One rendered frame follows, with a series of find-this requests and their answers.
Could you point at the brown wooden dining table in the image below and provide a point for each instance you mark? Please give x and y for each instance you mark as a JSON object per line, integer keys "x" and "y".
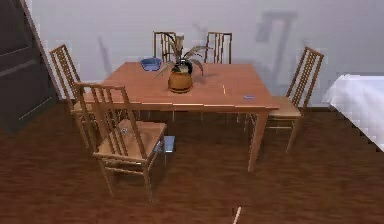
{"x": 213, "y": 90}

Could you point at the house plant in orange pot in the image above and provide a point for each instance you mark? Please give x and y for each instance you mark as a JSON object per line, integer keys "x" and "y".
{"x": 180, "y": 80}

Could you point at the blue box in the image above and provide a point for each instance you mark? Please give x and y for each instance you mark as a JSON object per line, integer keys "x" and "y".
{"x": 169, "y": 144}

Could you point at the small blue flat object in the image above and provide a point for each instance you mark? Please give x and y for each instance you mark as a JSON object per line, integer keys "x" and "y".
{"x": 249, "y": 97}

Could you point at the wooden slat-back chair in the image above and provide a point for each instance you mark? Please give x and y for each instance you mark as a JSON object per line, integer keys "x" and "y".
{"x": 164, "y": 45}
{"x": 218, "y": 46}
{"x": 65, "y": 71}
{"x": 133, "y": 136}
{"x": 300, "y": 90}

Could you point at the blue bowl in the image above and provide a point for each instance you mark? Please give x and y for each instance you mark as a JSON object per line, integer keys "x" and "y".
{"x": 151, "y": 63}

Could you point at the small grey object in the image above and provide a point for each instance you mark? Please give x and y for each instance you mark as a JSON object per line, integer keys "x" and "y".
{"x": 124, "y": 131}

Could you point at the white table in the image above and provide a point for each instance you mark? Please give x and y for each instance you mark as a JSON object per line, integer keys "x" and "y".
{"x": 361, "y": 103}

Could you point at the dark grey room door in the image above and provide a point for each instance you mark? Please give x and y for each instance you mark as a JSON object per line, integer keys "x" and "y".
{"x": 20, "y": 66}

